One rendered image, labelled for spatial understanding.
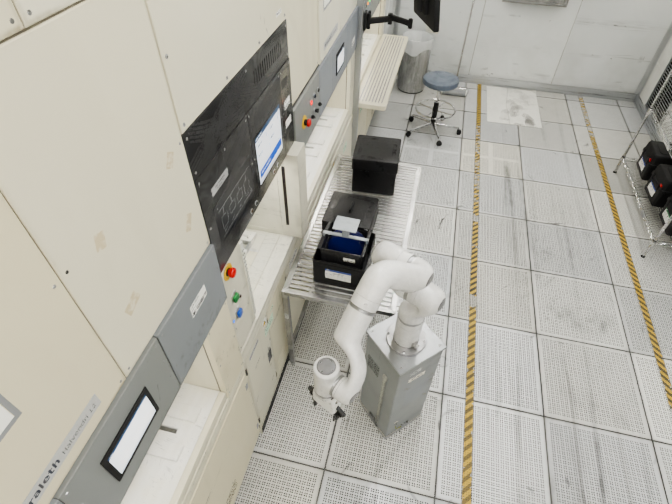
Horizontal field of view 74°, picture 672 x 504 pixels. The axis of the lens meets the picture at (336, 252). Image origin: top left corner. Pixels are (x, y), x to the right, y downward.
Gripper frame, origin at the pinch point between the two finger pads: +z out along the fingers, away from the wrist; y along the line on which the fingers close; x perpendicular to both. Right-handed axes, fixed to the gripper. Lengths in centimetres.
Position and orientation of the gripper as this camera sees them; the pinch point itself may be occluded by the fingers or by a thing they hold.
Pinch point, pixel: (326, 409)
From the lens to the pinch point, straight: 172.0
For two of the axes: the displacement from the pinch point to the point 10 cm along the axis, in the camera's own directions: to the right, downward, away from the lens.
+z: -0.2, 6.8, 7.3
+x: -6.3, 5.6, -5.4
